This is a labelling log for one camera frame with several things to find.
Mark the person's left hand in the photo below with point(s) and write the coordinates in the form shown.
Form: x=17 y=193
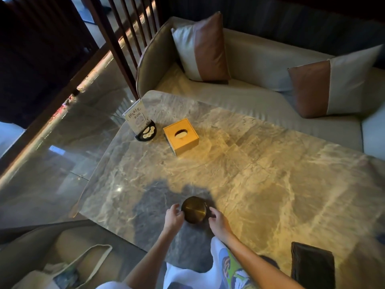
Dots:
x=173 y=218

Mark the person's right hand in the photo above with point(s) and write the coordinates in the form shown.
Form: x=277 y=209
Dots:
x=221 y=225

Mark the round gold ashtray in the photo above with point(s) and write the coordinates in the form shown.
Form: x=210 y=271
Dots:
x=194 y=210

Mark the yellow tissue box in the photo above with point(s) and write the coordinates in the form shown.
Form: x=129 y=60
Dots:
x=185 y=144

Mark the dark cleaning cloth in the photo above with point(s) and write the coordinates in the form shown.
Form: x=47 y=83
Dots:
x=312 y=266

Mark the acrylic sign with black base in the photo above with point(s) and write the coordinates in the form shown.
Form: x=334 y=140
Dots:
x=136 y=118

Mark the person's left forearm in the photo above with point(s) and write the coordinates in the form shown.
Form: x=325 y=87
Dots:
x=149 y=261

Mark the person's right forearm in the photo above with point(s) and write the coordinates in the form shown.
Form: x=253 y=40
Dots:
x=261 y=267

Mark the person's white printed shirt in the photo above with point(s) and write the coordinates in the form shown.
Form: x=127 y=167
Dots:
x=207 y=276

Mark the marble table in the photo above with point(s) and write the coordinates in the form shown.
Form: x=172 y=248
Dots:
x=270 y=177

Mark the canvas tote bag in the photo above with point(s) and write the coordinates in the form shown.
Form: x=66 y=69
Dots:
x=36 y=281

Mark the beige sofa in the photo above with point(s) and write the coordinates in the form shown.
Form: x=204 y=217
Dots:
x=258 y=63

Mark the brown and white cushion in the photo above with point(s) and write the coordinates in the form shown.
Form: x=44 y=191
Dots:
x=331 y=84
x=207 y=51

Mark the dark wooden slat screen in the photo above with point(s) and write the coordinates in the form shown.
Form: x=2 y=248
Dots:
x=112 y=42

